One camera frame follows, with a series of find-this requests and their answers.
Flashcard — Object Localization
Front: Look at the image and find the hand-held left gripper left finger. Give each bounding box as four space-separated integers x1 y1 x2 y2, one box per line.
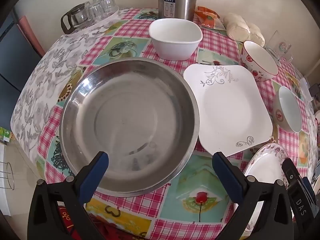
27 151 110 240

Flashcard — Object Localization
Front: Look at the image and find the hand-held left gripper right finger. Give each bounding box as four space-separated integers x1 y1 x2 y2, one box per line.
212 151 295 240

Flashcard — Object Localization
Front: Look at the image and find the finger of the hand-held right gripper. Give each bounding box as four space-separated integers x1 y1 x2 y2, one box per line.
301 176 317 214
281 157 308 227

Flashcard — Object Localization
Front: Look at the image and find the pink floral round plate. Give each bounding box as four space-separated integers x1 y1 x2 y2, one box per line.
234 142 294 234

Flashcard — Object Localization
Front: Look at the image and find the stainless steel basin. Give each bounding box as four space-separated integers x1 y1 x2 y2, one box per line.
59 57 200 197

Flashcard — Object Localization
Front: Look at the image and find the white square plate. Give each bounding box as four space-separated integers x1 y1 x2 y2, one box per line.
183 64 273 156

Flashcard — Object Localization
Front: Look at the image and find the light blue bowl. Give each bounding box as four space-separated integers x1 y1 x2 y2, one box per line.
272 86 303 133

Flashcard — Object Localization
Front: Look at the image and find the red rimmed strawberry bowl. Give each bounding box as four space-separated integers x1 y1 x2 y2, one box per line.
240 40 279 82

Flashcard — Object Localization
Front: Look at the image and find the white square bowl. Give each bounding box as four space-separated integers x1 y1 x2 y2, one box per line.
148 18 203 61

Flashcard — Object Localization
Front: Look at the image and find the pink plaid printed tablecloth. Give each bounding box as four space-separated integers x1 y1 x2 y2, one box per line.
36 7 317 240

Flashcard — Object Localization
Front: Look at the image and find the green box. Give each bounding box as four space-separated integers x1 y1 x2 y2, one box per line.
0 127 13 143

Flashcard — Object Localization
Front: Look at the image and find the white power bank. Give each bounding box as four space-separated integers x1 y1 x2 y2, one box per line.
299 77 313 102

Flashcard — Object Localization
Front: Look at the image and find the grey floral tablecloth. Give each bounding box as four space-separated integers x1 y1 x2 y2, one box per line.
10 12 120 165

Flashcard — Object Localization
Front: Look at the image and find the glass mug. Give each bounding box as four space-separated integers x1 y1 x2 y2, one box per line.
264 30 293 64

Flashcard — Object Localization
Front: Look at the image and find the dark cabinet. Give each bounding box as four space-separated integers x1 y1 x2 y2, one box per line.
0 10 45 98

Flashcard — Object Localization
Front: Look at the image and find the bag of steamed buns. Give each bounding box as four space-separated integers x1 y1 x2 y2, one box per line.
222 13 265 47

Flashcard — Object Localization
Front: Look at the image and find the orange snack packet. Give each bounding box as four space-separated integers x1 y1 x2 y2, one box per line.
194 6 225 30

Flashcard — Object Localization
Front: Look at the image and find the glass teapot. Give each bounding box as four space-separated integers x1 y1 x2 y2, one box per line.
61 2 94 35

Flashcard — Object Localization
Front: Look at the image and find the stainless steel thermos jug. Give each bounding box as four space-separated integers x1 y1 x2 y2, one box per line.
158 0 214 22

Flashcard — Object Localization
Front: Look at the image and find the wire stand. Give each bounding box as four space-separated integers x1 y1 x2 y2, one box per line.
0 162 15 191

